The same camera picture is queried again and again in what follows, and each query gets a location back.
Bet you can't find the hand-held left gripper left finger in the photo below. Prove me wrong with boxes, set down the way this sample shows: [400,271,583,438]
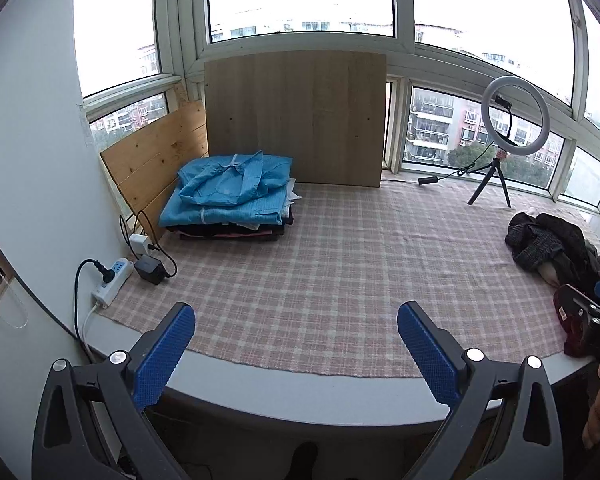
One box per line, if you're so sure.
[31,302,197,480]

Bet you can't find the light grey wooden board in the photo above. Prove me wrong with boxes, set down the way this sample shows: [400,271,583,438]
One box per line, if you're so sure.
[204,50,388,189]

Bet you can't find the dark red garment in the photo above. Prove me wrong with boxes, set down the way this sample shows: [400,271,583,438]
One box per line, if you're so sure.
[554,285,597,359]

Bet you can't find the black ring light cable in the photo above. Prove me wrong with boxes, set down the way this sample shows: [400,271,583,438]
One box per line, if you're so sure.
[380,142,496,187]

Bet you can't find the black power adapter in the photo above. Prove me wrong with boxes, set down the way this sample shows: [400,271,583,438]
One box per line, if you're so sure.
[134,255,167,286]

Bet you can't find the white window frame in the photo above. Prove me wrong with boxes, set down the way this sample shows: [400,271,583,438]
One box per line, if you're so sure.
[75,0,600,233]

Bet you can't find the white power strip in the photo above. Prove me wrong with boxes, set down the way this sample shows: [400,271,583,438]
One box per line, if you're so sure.
[91,257,135,307]

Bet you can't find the black plug cable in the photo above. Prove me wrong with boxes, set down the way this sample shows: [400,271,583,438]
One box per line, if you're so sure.
[74,258,116,363]

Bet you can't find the black garment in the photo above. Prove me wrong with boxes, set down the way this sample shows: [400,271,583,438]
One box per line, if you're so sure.
[535,212,600,288]

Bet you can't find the white ring light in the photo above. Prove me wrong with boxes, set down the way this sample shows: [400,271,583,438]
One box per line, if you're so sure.
[481,76,551,157]

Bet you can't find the pine wooden board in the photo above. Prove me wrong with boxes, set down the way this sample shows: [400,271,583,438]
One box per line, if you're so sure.
[100,99,210,226]

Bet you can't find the white power strip cord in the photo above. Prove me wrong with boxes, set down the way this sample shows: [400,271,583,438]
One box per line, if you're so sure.
[81,302,102,358]

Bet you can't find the beige garment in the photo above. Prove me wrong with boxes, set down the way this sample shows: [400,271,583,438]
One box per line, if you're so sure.
[536,261,563,288]

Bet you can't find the dark grey knit garment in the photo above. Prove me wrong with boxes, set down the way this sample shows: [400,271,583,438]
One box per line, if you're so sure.
[505,212,566,275]

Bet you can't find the black charger cables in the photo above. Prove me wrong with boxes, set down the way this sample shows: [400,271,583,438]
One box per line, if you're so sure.
[119,210,179,279]

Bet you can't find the pink plaid mat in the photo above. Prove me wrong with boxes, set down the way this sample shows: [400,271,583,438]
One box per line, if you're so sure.
[96,180,600,378]

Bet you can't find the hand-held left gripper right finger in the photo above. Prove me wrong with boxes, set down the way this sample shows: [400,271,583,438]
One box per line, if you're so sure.
[397,301,565,480]

